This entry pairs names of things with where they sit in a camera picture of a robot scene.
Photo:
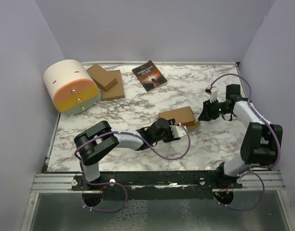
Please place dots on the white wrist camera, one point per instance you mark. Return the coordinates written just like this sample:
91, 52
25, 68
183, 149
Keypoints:
178, 131
213, 94

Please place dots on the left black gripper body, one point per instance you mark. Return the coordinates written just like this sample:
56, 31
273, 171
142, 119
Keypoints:
167, 136

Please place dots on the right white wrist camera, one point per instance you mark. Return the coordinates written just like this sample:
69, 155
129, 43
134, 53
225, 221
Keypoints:
213, 94

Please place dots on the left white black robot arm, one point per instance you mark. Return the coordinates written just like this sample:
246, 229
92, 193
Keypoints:
99, 140

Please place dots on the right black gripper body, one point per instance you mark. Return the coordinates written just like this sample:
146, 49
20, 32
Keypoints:
218, 109

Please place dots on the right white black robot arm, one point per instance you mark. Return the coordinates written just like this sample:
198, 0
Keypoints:
262, 141

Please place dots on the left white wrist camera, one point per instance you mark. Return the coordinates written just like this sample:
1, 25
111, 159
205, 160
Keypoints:
178, 131

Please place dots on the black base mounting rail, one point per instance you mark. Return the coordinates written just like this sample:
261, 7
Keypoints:
154, 185

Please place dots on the cream orange cylindrical drawer unit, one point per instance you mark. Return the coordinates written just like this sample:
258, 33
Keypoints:
70, 87

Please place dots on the dark paperback book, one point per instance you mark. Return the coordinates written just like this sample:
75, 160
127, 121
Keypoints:
149, 76

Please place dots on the folded brown cardboard box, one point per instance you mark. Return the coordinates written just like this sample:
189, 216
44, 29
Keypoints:
103, 79

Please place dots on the flat brown cardboard box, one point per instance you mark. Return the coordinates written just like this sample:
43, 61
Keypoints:
117, 91

